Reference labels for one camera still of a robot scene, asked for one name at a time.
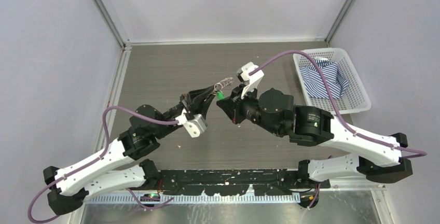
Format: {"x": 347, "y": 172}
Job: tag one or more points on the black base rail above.
{"x": 264, "y": 182}

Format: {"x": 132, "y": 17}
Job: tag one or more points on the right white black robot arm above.
{"x": 310, "y": 126}

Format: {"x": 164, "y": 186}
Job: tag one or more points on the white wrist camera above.
{"x": 195, "y": 125}
{"x": 250, "y": 77}

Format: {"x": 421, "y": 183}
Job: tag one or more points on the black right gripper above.
{"x": 233, "y": 104}

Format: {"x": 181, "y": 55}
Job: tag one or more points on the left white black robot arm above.
{"x": 99, "y": 173}

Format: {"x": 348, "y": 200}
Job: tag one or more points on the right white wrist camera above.
{"x": 250, "y": 77}

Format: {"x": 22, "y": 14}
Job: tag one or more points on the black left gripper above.
{"x": 202, "y": 97}

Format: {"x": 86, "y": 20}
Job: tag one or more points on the white plastic basket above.
{"x": 341, "y": 76}

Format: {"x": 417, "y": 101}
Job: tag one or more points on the green key tag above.
{"x": 220, "y": 95}

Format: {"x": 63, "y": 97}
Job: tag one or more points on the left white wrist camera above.
{"x": 195, "y": 125}

